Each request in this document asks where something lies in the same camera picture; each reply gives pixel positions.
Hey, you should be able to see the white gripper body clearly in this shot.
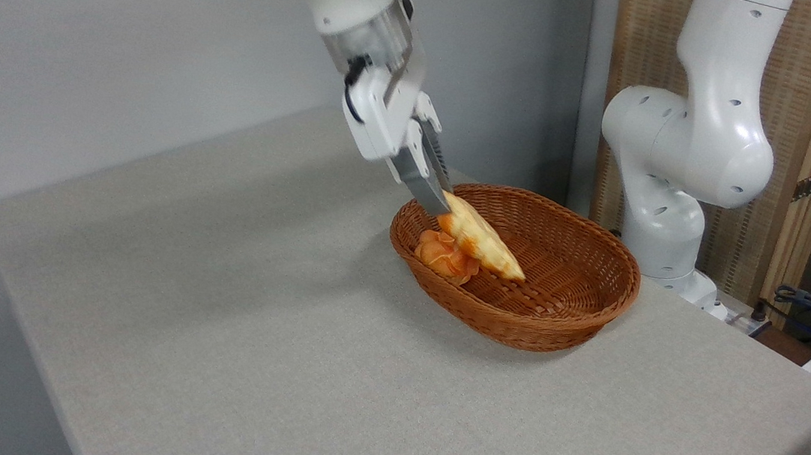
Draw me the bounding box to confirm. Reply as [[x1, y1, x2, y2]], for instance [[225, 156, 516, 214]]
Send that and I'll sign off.
[[334, 61, 432, 168]]

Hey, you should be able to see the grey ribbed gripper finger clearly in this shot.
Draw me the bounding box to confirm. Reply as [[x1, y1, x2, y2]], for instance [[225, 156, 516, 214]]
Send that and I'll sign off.
[[405, 91, 464, 193], [382, 143, 459, 219]]

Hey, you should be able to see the long braided yellow bread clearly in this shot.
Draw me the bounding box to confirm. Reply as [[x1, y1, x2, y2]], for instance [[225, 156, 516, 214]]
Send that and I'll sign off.
[[430, 190, 535, 284]]

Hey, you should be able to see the round orange bread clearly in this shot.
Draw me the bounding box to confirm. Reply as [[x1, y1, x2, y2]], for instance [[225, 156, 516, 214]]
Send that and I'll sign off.
[[410, 226, 485, 289]]

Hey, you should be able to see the brown wicker basket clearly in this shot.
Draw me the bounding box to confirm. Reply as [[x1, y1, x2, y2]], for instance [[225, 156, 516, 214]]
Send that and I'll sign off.
[[379, 174, 650, 363]]

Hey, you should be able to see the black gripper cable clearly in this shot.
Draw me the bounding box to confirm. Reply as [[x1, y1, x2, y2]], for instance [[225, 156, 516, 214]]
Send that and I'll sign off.
[[339, 53, 374, 127]]

